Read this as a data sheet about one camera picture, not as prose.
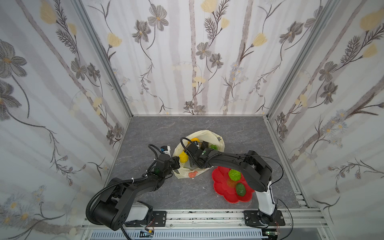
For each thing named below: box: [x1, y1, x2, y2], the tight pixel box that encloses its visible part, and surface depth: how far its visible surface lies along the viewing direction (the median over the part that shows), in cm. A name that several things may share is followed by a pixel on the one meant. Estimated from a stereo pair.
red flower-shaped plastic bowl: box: [212, 166, 255, 204], surface depth 86 cm
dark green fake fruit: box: [236, 183, 246, 197], surface depth 80 cm
